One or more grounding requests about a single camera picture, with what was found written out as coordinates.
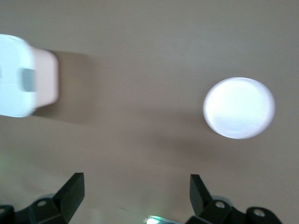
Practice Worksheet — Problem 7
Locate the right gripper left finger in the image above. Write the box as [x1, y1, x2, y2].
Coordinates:
[0, 172, 85, 224]

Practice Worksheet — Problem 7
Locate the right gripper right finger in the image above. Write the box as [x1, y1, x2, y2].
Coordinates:
[186, 173, 284, 224]

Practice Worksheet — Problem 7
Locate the pale pink round plate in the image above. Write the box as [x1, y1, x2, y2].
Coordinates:
[202, 77, 277, 140]

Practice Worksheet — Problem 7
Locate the white lidded lunch box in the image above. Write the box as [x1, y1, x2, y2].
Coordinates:
[0, 33, 59, 118]

